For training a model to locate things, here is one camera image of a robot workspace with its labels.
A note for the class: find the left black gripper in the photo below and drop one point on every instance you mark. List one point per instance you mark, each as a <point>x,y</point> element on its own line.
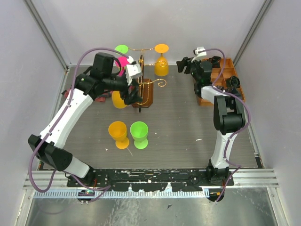
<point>130,98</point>

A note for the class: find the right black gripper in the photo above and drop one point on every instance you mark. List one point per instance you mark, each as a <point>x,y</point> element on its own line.
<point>186,61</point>

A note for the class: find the yellow plastic wine glass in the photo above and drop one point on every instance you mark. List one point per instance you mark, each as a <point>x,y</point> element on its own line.
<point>117,101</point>

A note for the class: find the orange wine glass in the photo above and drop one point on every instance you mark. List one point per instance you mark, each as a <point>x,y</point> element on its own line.
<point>161,65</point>
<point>118,131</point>

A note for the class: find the green wine glass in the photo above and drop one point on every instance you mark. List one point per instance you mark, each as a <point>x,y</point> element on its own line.
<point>139,132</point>
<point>122,48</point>

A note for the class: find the pink plastic wine glass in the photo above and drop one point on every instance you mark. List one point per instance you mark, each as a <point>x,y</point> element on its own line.
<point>121,64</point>

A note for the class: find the orange wine glass front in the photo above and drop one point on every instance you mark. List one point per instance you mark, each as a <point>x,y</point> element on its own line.
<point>118,131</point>

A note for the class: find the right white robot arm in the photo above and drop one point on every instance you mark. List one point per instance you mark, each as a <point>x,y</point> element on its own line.
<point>228,114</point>

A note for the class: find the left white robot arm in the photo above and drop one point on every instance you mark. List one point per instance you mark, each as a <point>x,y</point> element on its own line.
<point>98,79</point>

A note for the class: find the black crumpled item top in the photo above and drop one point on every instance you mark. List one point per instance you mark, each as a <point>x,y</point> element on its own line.
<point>215,61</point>

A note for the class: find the black crumpled item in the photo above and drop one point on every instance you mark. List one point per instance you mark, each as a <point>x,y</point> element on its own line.
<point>215,61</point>
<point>232,82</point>
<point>227,91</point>

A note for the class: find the red printed cloth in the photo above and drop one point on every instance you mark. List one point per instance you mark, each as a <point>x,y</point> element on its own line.
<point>101,98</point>

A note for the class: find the orange compartment tray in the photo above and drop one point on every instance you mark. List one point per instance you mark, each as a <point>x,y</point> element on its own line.
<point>228,72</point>

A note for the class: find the black crumpled item right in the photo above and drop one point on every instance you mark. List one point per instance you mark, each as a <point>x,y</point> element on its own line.
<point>232,82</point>

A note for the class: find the black crumpled item bottom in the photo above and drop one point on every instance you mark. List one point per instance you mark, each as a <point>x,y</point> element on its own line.
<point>227,91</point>

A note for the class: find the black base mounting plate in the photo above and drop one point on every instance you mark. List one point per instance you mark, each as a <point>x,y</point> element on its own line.
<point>149,180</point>

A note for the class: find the gold wire wine glass rack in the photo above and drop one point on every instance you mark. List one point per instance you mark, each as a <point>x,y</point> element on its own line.
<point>146,86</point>

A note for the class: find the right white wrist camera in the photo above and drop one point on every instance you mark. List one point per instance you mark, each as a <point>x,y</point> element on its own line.
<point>200,53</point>

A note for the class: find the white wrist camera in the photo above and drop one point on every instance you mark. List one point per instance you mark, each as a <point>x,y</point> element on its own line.
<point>200,53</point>
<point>133,71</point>

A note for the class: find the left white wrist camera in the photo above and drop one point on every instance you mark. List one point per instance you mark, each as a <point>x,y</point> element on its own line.
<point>133,71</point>

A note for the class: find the aluminium frame rail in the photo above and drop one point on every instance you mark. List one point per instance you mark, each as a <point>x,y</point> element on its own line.
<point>250,178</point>

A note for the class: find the slotted grey cable duct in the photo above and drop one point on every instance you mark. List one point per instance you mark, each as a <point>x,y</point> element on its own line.
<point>75,193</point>

